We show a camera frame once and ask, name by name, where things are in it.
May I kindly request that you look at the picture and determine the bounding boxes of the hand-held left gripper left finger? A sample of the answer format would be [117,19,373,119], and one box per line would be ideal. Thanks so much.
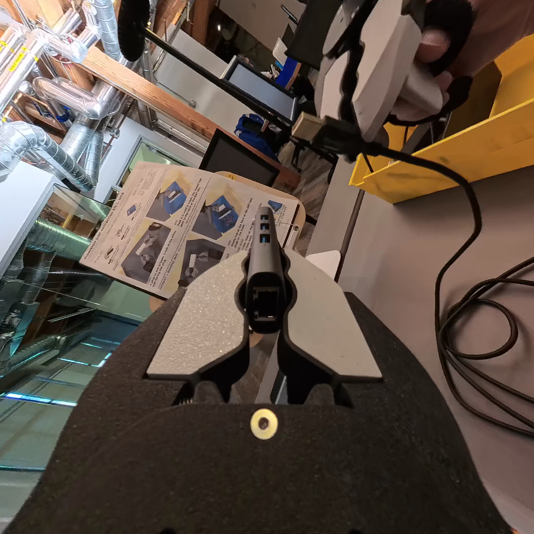
[146,250,250,381]

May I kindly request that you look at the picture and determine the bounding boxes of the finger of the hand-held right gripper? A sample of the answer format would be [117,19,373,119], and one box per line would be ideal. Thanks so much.
[352,0,423,143]
[314,0,378,122]

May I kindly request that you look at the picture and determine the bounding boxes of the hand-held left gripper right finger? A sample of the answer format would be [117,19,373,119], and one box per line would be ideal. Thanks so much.
[277,248,383,382]

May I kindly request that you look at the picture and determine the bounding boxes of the gold plug usb cable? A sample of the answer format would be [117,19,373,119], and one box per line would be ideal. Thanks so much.
[291,113,534,436]

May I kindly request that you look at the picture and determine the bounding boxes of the yellow plastic bin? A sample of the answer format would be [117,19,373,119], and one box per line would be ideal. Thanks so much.
[350,35,534,204]

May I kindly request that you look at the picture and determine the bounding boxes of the grey metal usb hub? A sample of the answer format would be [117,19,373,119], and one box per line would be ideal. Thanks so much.
[245,204,288,334]

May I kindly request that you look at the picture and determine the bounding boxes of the person's right hand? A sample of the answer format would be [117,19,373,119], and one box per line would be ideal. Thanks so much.
[417,0,534,78]

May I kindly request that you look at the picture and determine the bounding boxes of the white stand base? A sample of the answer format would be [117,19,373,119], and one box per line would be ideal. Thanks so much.
[306,249,342,281]

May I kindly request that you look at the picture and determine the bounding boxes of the blue jacket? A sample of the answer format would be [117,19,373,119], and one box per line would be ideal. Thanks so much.
[234,113,278,159]

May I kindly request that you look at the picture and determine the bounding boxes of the brown wooden desk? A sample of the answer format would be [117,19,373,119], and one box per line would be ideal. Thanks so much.
[267,154,302,190]

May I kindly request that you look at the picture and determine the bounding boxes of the printed instruction sheet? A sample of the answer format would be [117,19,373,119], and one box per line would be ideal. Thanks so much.
[79,162,302,300]

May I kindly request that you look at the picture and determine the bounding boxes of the black computer monitor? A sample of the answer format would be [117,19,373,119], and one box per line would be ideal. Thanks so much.
[199,128,281,188]

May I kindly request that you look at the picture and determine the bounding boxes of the wooden sheet board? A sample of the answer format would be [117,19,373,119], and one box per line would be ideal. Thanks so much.
[215,170,307,251]

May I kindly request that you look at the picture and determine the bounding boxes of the black floor lamp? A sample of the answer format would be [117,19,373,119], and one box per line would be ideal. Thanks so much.
[117,0,293,131]

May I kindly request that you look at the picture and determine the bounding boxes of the wooden post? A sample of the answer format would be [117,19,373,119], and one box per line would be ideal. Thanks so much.
[81,45,222,134]

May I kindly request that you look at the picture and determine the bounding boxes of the silver air duct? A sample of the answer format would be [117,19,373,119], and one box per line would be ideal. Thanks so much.
[0,0,126,192]

